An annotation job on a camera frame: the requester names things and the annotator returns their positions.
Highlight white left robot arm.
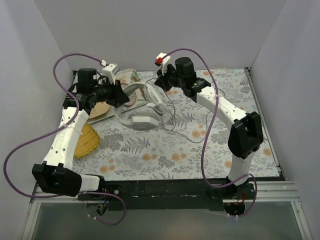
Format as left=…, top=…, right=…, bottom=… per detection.
left=32, top=64, right=129, bottom=200

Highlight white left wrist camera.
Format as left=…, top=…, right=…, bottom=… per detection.
left=102, top=63, right=119, bottom=85

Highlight round wooden bird plate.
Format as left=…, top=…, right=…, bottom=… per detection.
left=88, top=102, right=110, bottom=120

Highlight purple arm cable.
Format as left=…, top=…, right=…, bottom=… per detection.
left=166, top=48, right=257, bottom=219
left=2, top=52, right=127, bottom=226

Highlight yellow woven bamboo basket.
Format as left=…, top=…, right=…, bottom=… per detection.
left=73, top=123, right=101, bottom=159

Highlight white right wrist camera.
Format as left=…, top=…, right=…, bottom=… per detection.
left=154, top=52, right=172, bottom=76

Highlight aluminium table edge rail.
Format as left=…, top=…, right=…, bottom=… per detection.
left=243, top=67, right=288, bottom=181

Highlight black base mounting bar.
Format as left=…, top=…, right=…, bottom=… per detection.
left=77, top=180, right=259, bottom=202

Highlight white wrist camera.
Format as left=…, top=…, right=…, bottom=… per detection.
left=154, top=52, right=172, bottom=76
left=102, top=63, right=119, bottom=85

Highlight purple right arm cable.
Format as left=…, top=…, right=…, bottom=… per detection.
left=166, top=48, right=257, bottom=219

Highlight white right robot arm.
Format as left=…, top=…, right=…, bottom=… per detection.
left=155, top=53, right=264, bottom=199

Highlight floral patterned tablecloth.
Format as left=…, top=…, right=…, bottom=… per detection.
left=72, top=69, right=280, bottom=181

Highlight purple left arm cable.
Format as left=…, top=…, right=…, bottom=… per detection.
left=2, top=52, right=127, bottom=226

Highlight grey speckled oval dish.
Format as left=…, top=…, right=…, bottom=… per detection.
left=124, top=91, right=137, bottom=108

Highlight white gaming headphones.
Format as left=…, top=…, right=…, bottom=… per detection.
left=114, top=81, right=168, bottom=131

